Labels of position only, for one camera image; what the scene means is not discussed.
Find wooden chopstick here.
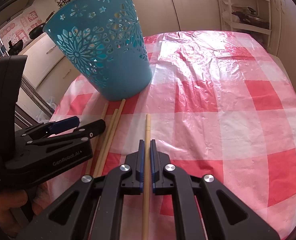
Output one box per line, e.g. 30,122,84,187
99,99,126,177
93,108,118,178
141,114,151,240
86,103,108,175

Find person's left hand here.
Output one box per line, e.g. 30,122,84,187
0,183,49,238

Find pink checkered plastic tablecloth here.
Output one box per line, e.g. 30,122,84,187
34,30,296,240

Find black wok on stove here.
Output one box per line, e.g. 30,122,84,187
29,11,55,40

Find teal perforated plastic basket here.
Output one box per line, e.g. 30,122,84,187
43,0,152,101

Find steel pot in cart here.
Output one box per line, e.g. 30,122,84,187
232,7,269,29

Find white rolling storage cart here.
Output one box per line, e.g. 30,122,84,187
218,0,272,49

